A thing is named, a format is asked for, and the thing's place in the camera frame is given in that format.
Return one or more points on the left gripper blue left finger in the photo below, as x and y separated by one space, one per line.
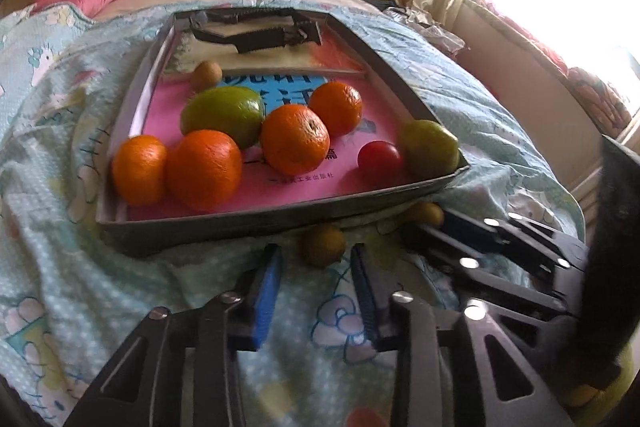
197 349

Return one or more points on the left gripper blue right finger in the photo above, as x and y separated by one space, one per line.
453 368

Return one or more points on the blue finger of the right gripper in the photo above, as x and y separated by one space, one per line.
531 245
470 280

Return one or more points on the small green mango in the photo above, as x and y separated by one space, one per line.
428 148

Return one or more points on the red tomato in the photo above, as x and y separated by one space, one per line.
380 162

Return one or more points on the orange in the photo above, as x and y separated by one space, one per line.
138 170
204 170
338 105
294 140

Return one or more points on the large green mango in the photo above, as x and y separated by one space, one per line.
233 110

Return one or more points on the brown kiwi front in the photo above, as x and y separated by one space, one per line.
207 75

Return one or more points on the small brown kiwi right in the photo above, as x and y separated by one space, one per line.
427 213

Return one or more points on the hello kitty blue quilt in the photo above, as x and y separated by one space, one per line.
68 299

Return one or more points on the grey cardboard box tray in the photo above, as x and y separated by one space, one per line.
155 99

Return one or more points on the brown kiwi back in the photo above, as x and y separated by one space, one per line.
322 245

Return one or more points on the pink chinese workbook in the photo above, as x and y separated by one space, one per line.
280 176

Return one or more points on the black gripper part in tray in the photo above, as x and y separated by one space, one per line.
302 30

